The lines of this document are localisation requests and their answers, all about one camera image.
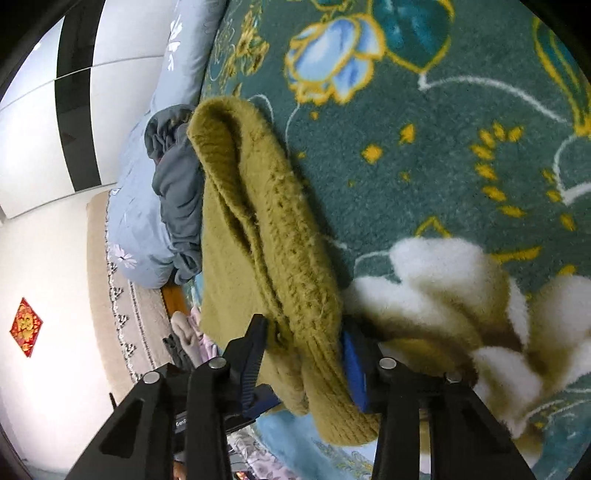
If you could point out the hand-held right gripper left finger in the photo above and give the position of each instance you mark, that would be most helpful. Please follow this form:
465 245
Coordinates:
251 369

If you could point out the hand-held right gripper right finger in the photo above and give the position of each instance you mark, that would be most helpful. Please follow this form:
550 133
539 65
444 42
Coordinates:
355 374

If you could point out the olive green knit sweater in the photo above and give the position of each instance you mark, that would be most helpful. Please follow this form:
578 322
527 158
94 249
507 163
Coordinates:
258 240

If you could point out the pink folded garment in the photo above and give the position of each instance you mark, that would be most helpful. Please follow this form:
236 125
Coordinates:
207 346

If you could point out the beige folded garment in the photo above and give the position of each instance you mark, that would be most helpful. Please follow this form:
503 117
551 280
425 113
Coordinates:
184 332

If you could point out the pale floral patterned cloth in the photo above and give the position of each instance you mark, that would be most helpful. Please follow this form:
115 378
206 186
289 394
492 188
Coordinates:
263 461

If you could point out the beige quilted headboard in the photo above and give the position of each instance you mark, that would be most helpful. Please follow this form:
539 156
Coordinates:
104 286

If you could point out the blue-grey floral duvet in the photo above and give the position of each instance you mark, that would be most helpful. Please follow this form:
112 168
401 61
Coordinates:
134 221

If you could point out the teal floral blanket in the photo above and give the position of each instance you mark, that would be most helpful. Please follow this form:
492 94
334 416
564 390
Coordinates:
415 161

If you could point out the white wardrobe with black stripe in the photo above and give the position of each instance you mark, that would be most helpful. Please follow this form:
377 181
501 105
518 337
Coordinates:
37 152

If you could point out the red wall decoration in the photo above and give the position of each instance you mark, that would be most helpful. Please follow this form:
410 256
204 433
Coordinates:
26 325

